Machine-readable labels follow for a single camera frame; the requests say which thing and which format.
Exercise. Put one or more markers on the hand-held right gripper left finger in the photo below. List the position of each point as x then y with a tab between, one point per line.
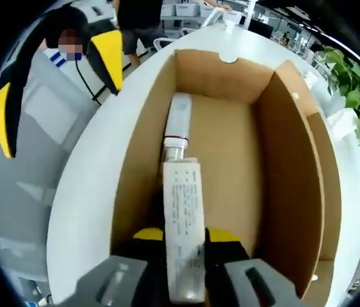
147	272

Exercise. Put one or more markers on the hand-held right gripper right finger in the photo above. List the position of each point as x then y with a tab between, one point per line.
224	256

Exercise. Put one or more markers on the white pump bottle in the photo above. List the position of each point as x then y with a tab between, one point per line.
183	224

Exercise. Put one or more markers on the brown cardboard shoe box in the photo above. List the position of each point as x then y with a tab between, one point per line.
231	160

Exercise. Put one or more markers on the person's grey clothing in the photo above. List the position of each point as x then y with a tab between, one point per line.
13	217

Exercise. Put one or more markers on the white plant pot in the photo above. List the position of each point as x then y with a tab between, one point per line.
342	124

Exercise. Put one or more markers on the green potted plant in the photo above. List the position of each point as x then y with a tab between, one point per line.
358	89

